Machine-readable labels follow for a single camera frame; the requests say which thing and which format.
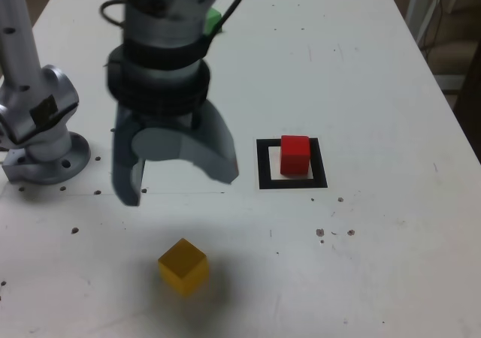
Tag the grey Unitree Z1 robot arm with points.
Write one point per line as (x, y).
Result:
(19, 52)

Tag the grey flat board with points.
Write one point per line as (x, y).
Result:
(451, 82)

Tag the green cube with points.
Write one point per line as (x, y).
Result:
(213, 20)

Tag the dark wooden post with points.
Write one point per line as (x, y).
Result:
(469, 90)

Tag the yellow cube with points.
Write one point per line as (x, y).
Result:
(180, 266)

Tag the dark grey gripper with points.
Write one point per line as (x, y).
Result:
(161, 120)

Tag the white metal rack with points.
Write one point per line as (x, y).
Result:
(415, 0)

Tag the black tape square outline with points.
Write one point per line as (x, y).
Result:
(263, 165)

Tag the red cube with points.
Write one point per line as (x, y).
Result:
(295, 157)

